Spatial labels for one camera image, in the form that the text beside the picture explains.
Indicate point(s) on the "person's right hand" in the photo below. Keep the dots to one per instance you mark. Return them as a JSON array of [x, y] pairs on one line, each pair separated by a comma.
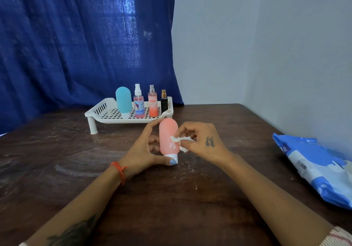
[[209, 144]]

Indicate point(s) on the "person's left hand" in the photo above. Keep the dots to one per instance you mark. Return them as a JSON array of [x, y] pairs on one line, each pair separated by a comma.
[[140, 152]]

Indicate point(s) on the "white wet wipe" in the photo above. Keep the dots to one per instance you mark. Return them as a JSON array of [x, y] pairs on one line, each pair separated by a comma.
[[178, 139]]

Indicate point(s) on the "pink squeeze bottle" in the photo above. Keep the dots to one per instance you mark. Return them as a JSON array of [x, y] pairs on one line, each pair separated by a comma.
[[168, 135]]

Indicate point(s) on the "pink spray bottle white cap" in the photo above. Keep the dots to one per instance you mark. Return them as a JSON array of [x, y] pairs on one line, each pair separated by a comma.
[[139, 104]]

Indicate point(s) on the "white perforated plastic rack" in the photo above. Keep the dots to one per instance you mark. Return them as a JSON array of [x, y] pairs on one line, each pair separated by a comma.
[[107, 113]]

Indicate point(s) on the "orange spray bottle silver cap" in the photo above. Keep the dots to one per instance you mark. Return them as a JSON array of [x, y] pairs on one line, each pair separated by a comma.
[[153, 102]]

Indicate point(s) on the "teal squeeze bottle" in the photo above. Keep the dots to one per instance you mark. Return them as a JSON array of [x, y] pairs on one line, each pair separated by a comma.
[[123, 100]]

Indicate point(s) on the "black perfume bottle gold cap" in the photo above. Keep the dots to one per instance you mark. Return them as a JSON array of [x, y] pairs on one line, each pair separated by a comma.
[[164, 102]]

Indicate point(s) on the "blue white wet wipes pack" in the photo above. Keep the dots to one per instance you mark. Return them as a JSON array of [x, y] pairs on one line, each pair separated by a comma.
[[310, 163]]

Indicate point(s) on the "person's left forearm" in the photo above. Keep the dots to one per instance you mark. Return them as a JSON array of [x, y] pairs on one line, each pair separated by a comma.
[[71, 212]]

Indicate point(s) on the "person's right forearm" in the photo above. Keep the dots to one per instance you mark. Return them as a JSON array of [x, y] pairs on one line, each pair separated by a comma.
[[280, 199]]

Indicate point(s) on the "dark blue curtain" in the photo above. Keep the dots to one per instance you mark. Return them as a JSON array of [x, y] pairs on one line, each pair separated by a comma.
[[74, 39]]

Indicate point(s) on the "patterned right sleeve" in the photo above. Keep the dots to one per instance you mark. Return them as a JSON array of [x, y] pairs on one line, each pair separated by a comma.
[[337, 237]]

